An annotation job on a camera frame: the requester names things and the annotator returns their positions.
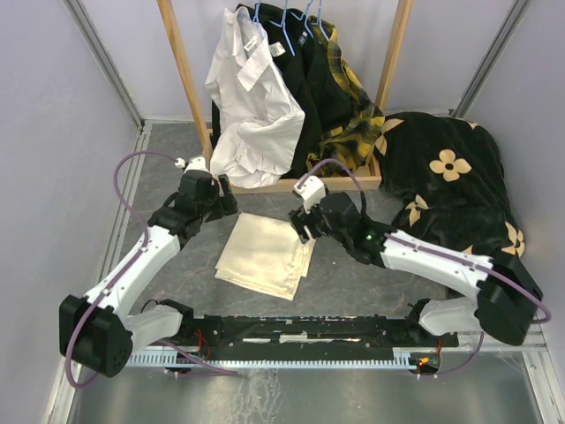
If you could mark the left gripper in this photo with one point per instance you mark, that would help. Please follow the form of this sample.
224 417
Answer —
229 205

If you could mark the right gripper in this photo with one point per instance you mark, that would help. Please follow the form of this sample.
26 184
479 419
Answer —
299 219

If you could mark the white shirt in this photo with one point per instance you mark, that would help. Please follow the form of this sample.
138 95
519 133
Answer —
260 120

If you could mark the blue wire hanger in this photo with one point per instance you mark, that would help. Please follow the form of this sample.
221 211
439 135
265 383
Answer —
258 15

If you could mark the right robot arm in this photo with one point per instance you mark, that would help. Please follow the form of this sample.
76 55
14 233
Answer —
497 294

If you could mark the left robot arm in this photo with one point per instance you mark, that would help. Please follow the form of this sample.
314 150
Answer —
98 330

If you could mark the yellow plaid shirt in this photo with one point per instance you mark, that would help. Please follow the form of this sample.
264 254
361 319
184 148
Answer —
352 142

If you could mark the black hanging shirt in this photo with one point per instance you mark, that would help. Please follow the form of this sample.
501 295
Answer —
308 78

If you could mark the blue hanger in plaid shirt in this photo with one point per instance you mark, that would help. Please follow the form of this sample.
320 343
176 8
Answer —
316 20

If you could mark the blue hanger in black shirt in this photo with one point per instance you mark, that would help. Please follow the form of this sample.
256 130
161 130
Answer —
285 26

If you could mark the cream folded cloth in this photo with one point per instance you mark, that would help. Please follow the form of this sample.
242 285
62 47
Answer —
265 255

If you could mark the black floral blanket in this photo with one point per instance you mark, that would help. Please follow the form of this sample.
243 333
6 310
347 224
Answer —
449 176

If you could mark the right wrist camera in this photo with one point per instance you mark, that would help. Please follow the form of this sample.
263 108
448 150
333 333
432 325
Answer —
311 191

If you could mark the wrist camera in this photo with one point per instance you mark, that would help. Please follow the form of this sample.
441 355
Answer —
196 167
311 191

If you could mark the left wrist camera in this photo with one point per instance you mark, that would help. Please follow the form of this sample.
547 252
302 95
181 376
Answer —
196 167

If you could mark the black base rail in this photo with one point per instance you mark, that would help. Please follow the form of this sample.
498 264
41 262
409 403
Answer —
301 338

